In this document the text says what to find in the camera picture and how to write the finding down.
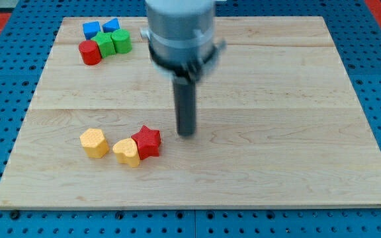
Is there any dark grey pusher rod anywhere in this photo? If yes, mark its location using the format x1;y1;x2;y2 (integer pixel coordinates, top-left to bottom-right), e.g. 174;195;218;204
173;79;196;137

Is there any red star block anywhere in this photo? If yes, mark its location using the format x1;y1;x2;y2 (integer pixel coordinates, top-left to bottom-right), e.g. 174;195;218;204
131;125;161;160

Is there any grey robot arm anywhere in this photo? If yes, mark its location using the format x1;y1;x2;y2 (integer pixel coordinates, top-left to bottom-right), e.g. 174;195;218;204
140;0;226;137

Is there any green star block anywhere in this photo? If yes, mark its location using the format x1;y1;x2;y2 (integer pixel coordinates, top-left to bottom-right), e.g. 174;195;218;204
91;32;116;58

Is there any yellow heart block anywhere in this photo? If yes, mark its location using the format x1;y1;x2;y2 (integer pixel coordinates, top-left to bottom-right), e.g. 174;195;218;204
112;138;140;167

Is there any green cylinder block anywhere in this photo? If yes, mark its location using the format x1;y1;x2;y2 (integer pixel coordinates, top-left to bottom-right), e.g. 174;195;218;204
111;29;132;54

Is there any wooden board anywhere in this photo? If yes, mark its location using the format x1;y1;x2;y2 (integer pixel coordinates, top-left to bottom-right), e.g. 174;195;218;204
0;17;381;210

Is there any blue triangle block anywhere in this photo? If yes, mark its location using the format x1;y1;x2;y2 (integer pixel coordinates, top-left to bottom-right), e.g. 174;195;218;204
103;18;120;33

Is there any red cylinder block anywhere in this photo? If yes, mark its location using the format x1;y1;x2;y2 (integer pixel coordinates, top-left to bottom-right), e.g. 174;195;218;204
78;40;102;65

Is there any yellow hexagon block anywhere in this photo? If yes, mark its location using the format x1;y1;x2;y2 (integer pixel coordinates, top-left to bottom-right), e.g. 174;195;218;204
79;128;110;159

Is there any blue cube block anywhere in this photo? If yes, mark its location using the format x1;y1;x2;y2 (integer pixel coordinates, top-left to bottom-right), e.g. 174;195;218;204
83;21;101;40

